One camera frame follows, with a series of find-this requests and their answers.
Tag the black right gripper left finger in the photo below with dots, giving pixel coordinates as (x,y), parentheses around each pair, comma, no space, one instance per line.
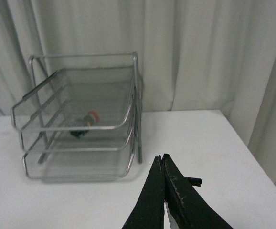
(148,212)

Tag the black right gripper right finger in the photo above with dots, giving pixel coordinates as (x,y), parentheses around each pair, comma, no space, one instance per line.
(187,207)

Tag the red emergency stop button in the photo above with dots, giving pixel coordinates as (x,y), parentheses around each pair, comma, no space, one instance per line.
(88,120)

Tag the grey white curtain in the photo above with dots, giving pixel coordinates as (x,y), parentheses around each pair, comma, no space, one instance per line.
(193,54)

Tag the silver rack frame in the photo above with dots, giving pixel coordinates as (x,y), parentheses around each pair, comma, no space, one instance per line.
(138,82)

